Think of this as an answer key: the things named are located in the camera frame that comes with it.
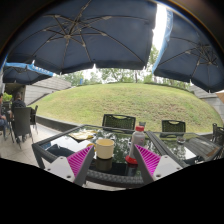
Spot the navy umbrella with lettered band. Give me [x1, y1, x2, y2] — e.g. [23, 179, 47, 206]
[2, 62, 54, 85]

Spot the dark wicker chair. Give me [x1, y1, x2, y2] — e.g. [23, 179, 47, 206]
[12, 106, 34, 148]
[30, 105, 39, 134]

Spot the pale yellow mug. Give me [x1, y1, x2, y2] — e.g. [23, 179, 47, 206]
[87, 138, 115, 160]

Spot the beige patio umbrella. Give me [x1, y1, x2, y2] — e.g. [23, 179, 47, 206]
[215, 91, 224, 104]

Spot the navy umbrella with blue trim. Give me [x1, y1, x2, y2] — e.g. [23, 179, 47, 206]
[152, 8, 224, 94]

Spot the grey sloped-roof building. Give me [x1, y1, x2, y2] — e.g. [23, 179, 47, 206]
[189, 84, 224, 118]

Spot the red-capped clear drink bottle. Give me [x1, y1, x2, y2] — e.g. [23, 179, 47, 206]
[128, 125, 146, 164]

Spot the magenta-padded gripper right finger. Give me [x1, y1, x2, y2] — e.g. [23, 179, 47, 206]
[133, 143, 184, 185]

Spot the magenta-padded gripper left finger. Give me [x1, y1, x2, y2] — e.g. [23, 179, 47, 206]
[44, 145, 96, 187]

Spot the grey concrete building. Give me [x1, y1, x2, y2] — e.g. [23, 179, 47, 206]
[24, 76, 73, 106]

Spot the yellow snack packet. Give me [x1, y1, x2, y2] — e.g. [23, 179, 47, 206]
[68, 129, 98, 141]

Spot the large navy patio umbrella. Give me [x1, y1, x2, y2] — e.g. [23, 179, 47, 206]
[6, 0, 158, 75]

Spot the dark slatted plastic chair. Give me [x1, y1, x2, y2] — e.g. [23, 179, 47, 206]
[101, 113, 137, 131]
[211, 123, 224, 145]
[161, 119, 187, 134]

